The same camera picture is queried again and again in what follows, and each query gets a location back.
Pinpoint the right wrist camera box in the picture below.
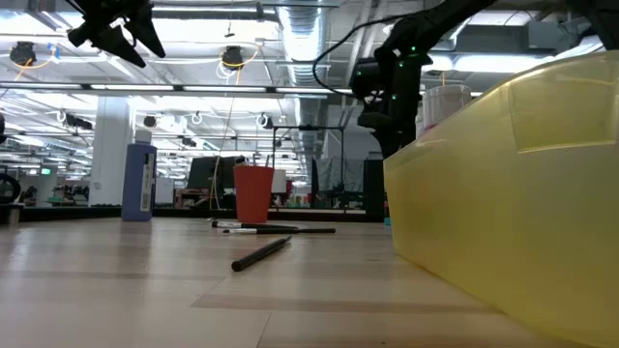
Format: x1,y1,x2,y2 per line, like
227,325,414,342
349,56,384,102

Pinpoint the black background cabinet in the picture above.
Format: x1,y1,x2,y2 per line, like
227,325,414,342
363,159,387,223

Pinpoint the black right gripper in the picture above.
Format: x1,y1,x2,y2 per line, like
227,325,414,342
358,50,433,160

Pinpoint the black ring-shaped object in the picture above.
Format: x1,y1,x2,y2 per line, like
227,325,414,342
0,172,23,206

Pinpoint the black ceiling cord reel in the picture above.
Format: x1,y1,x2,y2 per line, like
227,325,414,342
9,41,38,68
221,45,246,72

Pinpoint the orange-red plastic cup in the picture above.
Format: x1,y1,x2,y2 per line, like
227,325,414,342
232,164,276,224

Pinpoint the white building column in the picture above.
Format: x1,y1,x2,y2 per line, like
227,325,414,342
88,95,135,208

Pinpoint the black background screen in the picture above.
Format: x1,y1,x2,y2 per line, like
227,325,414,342
187,155,238,192

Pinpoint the black metal frame rack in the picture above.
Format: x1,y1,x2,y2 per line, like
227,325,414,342
272,125,346,214

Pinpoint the long ceiling light bar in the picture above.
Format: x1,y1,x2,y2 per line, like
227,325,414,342
0,82,485,100

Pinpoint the yellow translucent plastic bin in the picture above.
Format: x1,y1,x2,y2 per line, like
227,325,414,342
383,50,619,347

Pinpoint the grey hanging tarp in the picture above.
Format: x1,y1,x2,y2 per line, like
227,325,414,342
311,158,365,208

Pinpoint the large blue paint bottle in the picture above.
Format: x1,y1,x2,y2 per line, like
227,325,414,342
120,129,159,223

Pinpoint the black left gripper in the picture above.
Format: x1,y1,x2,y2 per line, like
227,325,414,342
66,0,167,69

